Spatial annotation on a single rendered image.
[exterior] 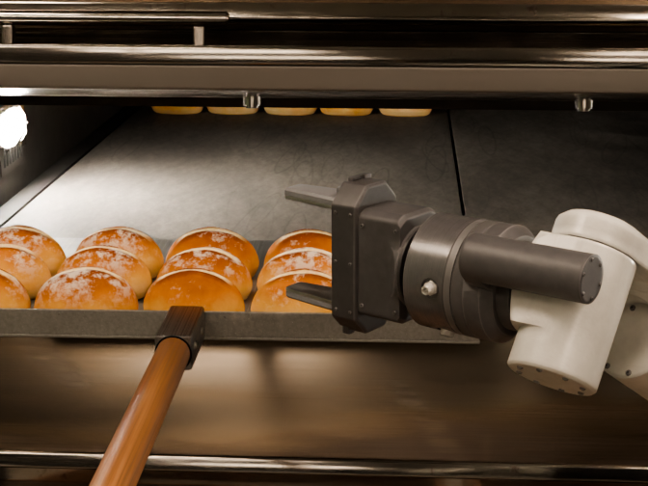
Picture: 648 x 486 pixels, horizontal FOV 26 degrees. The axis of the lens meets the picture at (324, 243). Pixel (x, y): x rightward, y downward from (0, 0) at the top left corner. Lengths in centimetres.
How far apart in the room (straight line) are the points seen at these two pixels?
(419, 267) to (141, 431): 24
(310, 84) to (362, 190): 35
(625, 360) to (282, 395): 67
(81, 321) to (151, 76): 26
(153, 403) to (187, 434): 57
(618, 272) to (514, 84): 45
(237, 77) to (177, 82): 6
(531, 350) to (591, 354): 4
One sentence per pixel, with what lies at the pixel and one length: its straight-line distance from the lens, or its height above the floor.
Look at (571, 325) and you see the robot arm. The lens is 97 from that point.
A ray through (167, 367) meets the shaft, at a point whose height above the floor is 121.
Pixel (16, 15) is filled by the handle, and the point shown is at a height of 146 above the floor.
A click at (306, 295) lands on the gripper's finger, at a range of 114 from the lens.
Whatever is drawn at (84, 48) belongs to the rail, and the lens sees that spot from 145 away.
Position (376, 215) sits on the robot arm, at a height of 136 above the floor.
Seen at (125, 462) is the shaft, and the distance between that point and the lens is 100.
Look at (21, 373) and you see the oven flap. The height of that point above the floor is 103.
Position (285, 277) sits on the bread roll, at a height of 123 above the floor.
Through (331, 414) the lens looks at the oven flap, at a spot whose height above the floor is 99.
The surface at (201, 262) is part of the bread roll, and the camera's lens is 142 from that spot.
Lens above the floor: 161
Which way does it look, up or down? 15 degrees down
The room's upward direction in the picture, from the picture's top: straight up
